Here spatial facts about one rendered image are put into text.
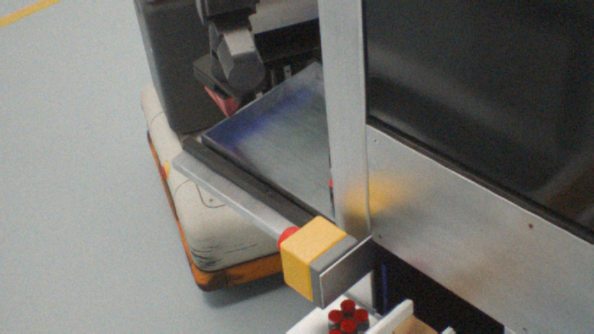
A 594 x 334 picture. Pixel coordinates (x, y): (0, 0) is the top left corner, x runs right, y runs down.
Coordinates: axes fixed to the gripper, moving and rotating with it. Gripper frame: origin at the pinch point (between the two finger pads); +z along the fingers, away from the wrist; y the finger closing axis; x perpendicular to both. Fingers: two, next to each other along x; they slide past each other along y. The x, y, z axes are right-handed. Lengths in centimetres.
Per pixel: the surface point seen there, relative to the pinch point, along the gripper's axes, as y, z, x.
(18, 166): -107, 115, 12
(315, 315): 37.6, -2.5, -18.6
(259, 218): 18.6, 1.3, -11.0
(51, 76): -137, 121, 45
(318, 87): 2.7, 4.5, 18.0
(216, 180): 7.2, 3.4, -9.6
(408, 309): 49, -13, -15
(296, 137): 9.5, 3.0, 5.9
